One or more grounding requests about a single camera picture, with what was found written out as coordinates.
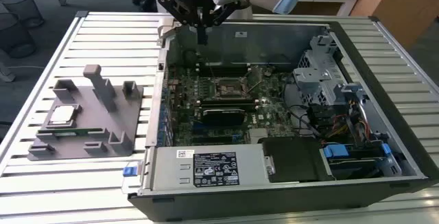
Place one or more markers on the black PC case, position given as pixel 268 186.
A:
pixel 273 203

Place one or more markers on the green RAM stick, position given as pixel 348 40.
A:
pixel 81 131

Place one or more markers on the black hard disk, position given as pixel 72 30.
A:
pixel 356 170

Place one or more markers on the metal locking lever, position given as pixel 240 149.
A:
pixel 212 72
pixel 256 84

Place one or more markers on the grey stand foot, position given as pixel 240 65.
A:
pixel 5 75

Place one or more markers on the silver chipset heat sink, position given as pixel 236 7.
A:
pixel 259 134

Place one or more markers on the blue case latch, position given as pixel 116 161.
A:
pixel 128 171

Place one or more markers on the metal disk bay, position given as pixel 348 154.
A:
pixel 393 168

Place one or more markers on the blue disk carrier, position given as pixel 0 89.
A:
pixel 333 152

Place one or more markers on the grey parts rack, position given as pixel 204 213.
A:
pixel 79 141

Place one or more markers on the blue drive latch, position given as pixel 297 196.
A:
pixel 385 149

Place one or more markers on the black graphics card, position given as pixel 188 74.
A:
pixel 223 118

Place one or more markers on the green motherboard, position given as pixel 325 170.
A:
pixel 273 111

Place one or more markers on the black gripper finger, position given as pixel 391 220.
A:
pixel 228 9
pixel 164 0

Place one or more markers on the silver CPU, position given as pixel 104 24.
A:
pixel 61 114

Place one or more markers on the silver drive rail bracket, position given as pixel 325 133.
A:
pixel 368 116

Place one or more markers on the CPU socket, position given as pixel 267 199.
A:
pixel 228 88

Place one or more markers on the silver power supply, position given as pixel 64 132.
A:
pixel 164 167

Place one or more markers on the metal drive cage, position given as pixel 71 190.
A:
pixel 309 78

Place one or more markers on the black expansion slot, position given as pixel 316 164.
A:
pixel 212 139

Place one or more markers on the wooden cabinet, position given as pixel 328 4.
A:
pixel 411 3

